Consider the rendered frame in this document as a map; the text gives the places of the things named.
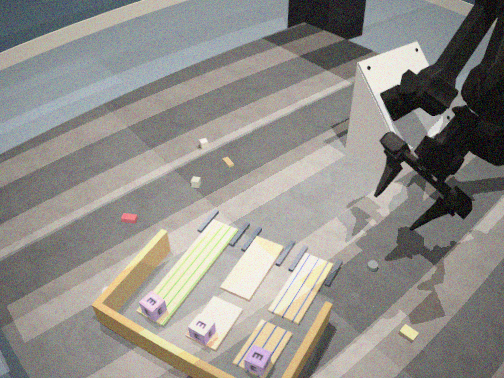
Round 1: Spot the small pink block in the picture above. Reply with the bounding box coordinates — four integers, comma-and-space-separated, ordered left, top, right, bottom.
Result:
121, 213, 138, 224

